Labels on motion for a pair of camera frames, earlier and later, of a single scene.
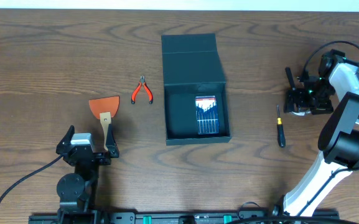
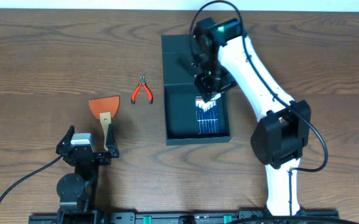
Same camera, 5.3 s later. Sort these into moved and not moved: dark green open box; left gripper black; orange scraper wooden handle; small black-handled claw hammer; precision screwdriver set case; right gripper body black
Moved: right gripper body black; small black-handled claw hammer
Not moved: orange scraper wooden handle; precision screwdriver set case; dark green open box; left gripper black
